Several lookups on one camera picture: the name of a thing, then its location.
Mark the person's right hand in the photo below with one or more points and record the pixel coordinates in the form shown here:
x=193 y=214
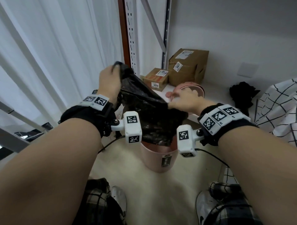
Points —
x=190 y=102

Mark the person's left hand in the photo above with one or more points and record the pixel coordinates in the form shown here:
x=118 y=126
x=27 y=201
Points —
x=109 y=83

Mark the pink bin lid ring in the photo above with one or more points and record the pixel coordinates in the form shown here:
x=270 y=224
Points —
x=198 y=89

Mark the glossy black trash bag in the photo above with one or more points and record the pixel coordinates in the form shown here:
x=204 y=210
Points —
x=150 y=111

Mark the pink trash bin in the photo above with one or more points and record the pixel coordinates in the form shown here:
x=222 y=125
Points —
x=150 y=160

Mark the person's left forearm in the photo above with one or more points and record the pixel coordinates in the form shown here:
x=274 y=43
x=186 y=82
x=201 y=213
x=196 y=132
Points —
x=46 y=176

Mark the person's right forearm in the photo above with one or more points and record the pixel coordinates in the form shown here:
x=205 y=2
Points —
x=259 y=176

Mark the black white marker wristband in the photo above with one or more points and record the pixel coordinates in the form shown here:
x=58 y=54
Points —
x=97 y=100
x=218 y=117

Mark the large brown cardboard box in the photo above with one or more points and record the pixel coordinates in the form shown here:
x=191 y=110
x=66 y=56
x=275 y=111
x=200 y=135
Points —
x=192 y=69

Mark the small brown cardboard box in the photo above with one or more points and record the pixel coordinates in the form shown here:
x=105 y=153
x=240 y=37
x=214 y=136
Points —
x=150 y=78

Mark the white metal shelf rack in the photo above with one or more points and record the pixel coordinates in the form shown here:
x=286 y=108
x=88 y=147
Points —
x=132 y=34

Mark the white sheer curtain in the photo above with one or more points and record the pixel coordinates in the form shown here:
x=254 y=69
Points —
x=69 y=46

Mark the black glossy board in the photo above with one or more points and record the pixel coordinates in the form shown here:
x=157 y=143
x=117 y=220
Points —
x=25 y=136

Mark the white sneaker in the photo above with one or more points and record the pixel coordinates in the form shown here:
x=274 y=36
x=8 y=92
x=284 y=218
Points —
x=204 y=206
x=119 y=197

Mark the black white plaid trousers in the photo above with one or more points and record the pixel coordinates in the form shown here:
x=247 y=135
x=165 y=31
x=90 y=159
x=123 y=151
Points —
x=97 y=204

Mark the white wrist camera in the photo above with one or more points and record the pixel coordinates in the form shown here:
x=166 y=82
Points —
x=132 y=129
x=185 y=143

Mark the white wall plate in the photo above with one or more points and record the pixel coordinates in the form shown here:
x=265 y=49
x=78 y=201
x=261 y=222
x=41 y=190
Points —
x=247 y=69

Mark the white metal frame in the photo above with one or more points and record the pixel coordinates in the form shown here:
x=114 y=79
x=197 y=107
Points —
x=11 y=141

